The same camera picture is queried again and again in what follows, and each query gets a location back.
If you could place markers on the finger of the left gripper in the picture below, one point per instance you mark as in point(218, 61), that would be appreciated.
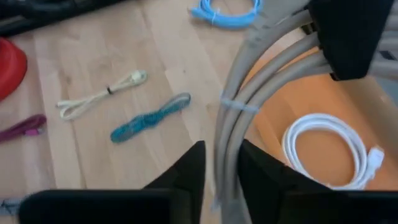
point(348, 37)

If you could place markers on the black aluminium table frame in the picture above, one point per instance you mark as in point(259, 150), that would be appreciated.
point(31, 18)

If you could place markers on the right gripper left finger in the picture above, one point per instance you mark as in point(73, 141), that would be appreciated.
point(174, 193)

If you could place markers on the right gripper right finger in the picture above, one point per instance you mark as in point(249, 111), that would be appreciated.
point(273, 193)

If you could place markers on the red desk lamp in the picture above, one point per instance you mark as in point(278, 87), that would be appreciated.
point(11, 68)

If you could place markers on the orange plastic bin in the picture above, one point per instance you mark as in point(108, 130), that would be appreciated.
point(326, 99)

